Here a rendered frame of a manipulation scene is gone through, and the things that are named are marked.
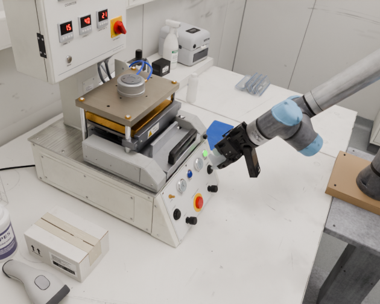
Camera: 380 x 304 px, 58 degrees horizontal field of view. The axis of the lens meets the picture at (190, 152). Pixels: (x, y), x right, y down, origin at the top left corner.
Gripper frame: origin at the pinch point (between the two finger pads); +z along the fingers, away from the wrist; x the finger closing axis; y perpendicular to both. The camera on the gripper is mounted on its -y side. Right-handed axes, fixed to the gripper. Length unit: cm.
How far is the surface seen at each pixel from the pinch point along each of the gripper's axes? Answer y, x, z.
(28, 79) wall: 70, 4, 37
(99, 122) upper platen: 35.2, 22.3, 1.9
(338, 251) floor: -101, -70, 33
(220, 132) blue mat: 3.2, -35.7, 14.6
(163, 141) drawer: 18.8, 13.2, -3.2
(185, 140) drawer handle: 14.8, 12.1, -8.9
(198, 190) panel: -0.9, 9.6, 3.5
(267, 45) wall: 12, -235, 53
